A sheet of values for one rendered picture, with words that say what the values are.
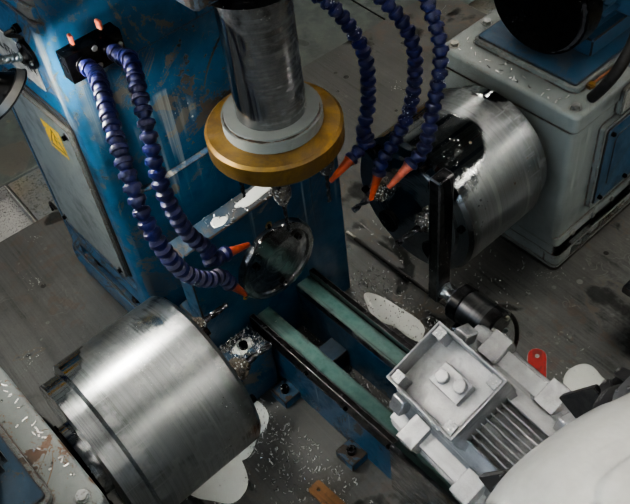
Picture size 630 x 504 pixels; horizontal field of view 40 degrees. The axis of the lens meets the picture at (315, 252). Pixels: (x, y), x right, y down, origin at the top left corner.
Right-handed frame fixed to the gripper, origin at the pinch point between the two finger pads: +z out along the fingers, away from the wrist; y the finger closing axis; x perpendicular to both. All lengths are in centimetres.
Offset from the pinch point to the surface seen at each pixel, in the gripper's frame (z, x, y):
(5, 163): 222, -144, -14
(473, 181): 23.4, -27.1, -31.1
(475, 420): 11.4, -3.9, -1.4
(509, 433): 12.2, 0.3, -4.2
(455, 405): 14.8, -6.2, -2.0
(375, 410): 37.6, -9.7, -1.4
